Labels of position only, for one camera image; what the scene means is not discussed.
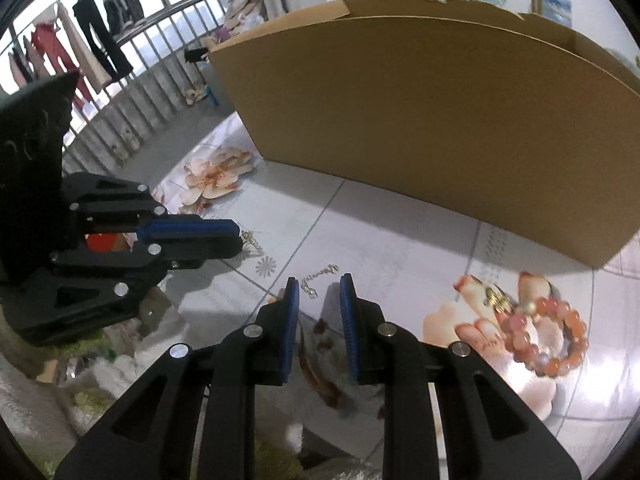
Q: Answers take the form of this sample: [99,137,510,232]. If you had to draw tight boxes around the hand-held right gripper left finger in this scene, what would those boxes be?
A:
[54,276,301,480]

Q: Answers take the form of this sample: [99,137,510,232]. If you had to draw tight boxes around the beige hanging garment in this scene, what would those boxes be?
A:
[54,2,114,94]

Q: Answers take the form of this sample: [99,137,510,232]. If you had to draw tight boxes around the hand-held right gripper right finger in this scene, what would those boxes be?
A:
[339,272,583,480]

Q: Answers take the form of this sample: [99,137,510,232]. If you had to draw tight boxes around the brown cardboard box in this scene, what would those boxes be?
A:
[207,0,640,268]

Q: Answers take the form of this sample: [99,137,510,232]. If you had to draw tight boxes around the blue water jug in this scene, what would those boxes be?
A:
[545,0,574,24]

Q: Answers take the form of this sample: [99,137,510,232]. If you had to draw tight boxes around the black hanging pants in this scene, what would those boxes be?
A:
[72,0,135,80]

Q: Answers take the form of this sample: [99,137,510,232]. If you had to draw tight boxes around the red hanging garment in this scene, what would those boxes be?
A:
[31,22,96,109]

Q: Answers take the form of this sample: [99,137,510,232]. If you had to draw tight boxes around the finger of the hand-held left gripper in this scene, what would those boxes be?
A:
[10,234,246,347]
[60,171,241,243]

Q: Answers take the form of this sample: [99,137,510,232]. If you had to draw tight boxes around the metal railing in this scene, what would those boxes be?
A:
[0,0,241,171]

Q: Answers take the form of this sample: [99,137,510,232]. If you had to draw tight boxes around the small gold charm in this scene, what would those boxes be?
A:
[480,285,514,314]

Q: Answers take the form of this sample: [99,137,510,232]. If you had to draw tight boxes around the pink hanging garment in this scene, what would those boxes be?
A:
[7,46,37,89]

